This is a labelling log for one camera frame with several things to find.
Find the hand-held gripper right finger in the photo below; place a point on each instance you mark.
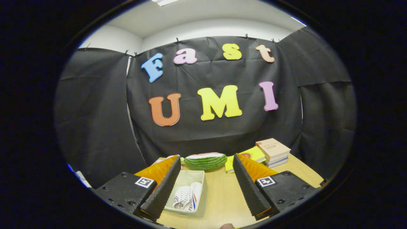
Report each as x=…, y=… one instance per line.
x=249, y=190

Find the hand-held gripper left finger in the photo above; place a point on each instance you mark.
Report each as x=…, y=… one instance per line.
x=160, y=190

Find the white canvas shoe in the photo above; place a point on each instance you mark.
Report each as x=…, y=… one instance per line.
x=182, y=195
x=196, y=195

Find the beige fabric storage box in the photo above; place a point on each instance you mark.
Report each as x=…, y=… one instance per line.
x=190, y=176

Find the pink and green plush toy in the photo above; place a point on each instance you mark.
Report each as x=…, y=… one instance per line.
x=182, y=160

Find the yellow book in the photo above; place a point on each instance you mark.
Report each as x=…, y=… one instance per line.
x=257, y=154

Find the dark grey book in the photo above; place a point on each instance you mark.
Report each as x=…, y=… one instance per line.
x=279, y=164

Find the white-edged thin book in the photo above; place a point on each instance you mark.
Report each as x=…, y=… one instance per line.
x=278, y=160

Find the tan book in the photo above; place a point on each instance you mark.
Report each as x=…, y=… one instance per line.
x=272, y=147

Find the watermelon slice plush toy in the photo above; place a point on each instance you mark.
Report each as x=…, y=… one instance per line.
x=205, y=161

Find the long ceiling light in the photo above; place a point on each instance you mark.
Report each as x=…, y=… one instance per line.
x=165, y=2

